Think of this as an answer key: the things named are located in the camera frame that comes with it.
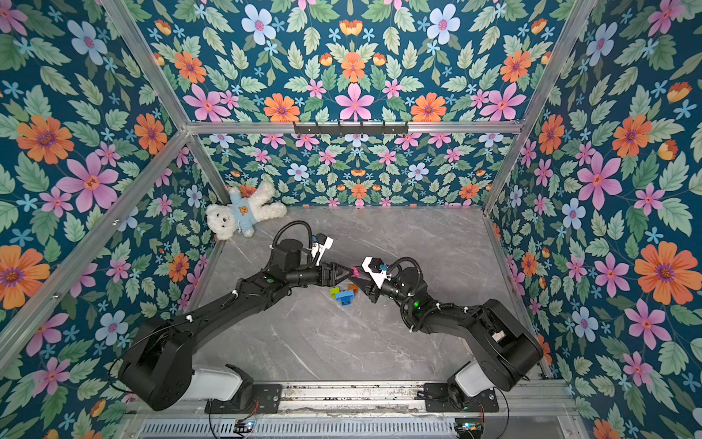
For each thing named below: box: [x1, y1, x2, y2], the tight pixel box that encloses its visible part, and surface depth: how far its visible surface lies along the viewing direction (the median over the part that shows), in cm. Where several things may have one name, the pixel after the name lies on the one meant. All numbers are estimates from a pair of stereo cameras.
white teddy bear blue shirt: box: [205, 181, 288, 241], surface depth 111 cm
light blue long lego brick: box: [335, 289, 355, 307], surface depth 92 cm
